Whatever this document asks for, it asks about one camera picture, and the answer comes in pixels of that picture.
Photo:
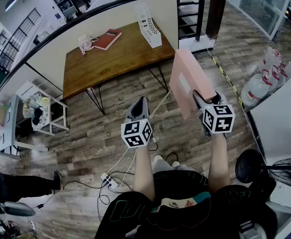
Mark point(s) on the grey office chair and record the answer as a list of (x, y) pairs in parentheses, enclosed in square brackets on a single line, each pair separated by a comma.
[(13, 209)]

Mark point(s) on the white desk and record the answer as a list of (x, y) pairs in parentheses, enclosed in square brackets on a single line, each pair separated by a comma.
[(3, 138)]

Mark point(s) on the person's right forearm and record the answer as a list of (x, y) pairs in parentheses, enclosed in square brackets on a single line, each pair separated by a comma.
[(219, 163)]

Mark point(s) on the red book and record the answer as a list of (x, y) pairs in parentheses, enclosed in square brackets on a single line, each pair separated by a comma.
[(108, 39)]

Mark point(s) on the white cabinet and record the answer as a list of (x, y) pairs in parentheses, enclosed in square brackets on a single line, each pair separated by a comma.
[(280, 118)]

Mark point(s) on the white frame stool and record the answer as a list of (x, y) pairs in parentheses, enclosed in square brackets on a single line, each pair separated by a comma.
[(58, 108)]

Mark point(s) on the white power strip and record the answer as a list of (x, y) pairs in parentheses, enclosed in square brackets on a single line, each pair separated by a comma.
[(108, 180)]

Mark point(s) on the pink box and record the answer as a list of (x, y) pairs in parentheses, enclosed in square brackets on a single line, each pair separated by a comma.
[(188, 76)]

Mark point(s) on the person's black printed shirt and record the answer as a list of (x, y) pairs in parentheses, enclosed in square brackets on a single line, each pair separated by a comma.
[(185, 215)]

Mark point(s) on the black barred window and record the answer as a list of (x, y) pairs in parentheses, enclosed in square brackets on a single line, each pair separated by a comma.
[(18, 36)]

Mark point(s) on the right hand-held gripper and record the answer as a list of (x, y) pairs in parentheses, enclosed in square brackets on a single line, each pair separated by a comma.
[(219, 118)]

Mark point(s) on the glass door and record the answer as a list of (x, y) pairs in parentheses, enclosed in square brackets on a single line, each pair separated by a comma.
[(265, 6)]

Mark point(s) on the wooden table with black legs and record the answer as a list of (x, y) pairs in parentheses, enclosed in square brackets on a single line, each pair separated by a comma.
[(115, 63)]

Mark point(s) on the person's left forearm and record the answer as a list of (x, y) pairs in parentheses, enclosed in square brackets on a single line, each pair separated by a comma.
[(144, 170)]

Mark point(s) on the yellow black floor tape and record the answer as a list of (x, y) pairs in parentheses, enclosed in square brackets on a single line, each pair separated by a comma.
[(229, 80)]

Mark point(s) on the white plastic bin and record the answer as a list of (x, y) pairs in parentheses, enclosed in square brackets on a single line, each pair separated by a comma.
[(288, 220)]

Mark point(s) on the white perforated file rack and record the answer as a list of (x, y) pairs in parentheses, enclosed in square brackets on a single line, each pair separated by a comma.
[(149, 27)]

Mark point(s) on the black ladder shelf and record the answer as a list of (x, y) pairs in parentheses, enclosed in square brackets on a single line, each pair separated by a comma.
[(197, 11)]

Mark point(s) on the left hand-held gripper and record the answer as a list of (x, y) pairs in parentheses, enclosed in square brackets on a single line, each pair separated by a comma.
[(136, 133)]

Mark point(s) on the person's grey trousered legs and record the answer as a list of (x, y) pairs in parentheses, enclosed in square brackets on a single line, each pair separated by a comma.
[(164, 164)]

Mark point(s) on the cream partition with black rail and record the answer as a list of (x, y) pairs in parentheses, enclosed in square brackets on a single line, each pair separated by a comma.
[(48, 56)]

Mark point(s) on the patterned bag of clothes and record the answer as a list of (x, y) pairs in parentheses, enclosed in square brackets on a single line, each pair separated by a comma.
[(38, 111)]

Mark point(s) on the black standing fan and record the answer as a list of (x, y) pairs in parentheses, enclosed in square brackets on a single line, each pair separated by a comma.
[(250, 167)]

